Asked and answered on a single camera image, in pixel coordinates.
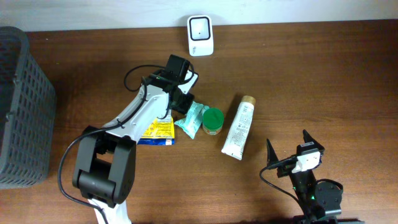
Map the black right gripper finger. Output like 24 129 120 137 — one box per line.
266 139 279 166
303 129 324 150

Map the white cream tube gold cap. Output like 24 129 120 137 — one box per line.
221 95 256 161

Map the mint green tissue packet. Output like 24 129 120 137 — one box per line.
174 101 210 139

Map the green lid jar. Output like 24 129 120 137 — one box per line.
202 108 224 135

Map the yellow snack packet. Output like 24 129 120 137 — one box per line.
138 115 175 146

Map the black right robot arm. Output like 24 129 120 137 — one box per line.
259 130 362 224

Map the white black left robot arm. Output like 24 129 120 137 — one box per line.
72 69 198 223

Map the white barcode scanner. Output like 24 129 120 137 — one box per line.
187 15 214 57

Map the grey plastic mesh basket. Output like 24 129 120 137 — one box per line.
1 27 57 189

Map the black right camera cable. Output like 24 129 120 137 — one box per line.
259 155 308 218

